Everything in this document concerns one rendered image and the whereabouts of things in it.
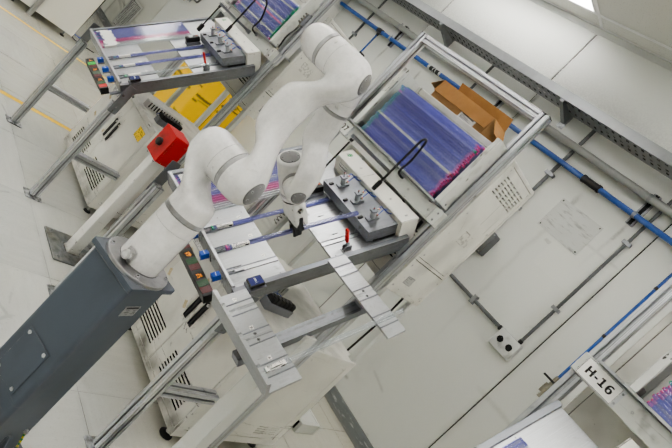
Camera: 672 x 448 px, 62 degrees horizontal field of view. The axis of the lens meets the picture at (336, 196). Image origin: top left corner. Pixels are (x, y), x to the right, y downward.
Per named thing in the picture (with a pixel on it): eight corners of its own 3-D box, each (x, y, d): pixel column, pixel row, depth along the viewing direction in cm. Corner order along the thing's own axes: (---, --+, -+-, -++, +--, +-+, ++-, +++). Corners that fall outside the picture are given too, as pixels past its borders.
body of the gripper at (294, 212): (310, 199, 178) (311, 223, 186) (296, 181, 185) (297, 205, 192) (289, 207, 175) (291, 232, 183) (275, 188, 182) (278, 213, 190)
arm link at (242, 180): (213, 175, 152) (249, 216, 147) (191, 164, 141) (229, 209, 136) (344, 43, 149) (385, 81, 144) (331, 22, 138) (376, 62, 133)
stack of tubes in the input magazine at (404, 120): (431, 195, 209) (483, 144, 207) (359, 126, 242) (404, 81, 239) (443, 208, 219) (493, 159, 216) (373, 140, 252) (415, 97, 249)
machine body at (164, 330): (158, 446, 210) (271, 334, 204) (113, 313, 255) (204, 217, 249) (263, 454, 260) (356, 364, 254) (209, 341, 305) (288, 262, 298)
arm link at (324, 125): (359, 135, 156) (305, 211, 170) (344, 105, 168) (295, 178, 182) (333, 125, 152) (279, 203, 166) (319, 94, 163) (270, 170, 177)
